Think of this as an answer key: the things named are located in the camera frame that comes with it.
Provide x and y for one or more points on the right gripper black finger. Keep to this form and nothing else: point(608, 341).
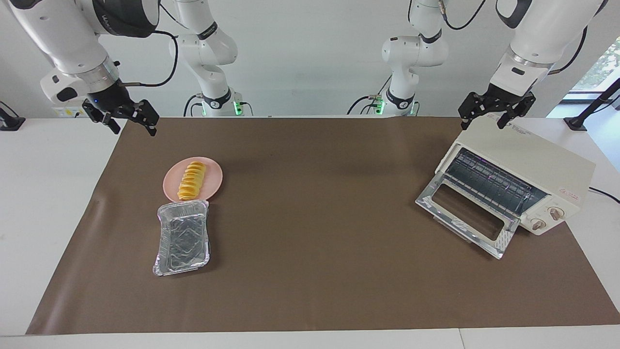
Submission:
point(102, 118)
point(147, 115)

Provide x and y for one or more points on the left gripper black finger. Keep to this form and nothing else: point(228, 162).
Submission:
point(520, 109)
point(472, 109)

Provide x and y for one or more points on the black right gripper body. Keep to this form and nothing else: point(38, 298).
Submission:
point(110, 98)

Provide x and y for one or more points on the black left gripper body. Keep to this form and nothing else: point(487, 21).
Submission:
point(503, 99)

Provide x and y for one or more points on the sliced yellow bread loaf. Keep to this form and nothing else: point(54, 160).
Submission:
point(191, 182)

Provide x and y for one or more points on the aluminium foil tray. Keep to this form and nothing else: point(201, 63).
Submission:
point(184, 240)

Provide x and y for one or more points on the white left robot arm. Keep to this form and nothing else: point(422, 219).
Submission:
point(547, 29)

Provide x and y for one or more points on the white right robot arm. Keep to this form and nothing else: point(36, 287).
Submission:
point(63, 39)

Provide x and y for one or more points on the white toaster oven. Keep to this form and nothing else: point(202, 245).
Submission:
point(533, 155)

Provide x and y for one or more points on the beige oven knob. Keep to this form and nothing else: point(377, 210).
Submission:
point(557, 213)
point(538, 224)

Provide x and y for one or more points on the pink round plate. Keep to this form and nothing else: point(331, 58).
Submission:
point(215, 177)

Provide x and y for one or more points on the window with green trees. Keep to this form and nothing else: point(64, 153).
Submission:
point(605, 68)

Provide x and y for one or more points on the brown table mat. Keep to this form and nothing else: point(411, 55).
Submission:
point(339, 271)

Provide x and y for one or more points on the white wall power outlet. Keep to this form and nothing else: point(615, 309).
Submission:
point(65, 112)

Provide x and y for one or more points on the black camera stand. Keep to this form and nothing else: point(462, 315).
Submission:
point(12, 123)
point(576, 122)

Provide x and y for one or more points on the glass oven door metal frame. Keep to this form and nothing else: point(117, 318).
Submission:
point(501, 242)

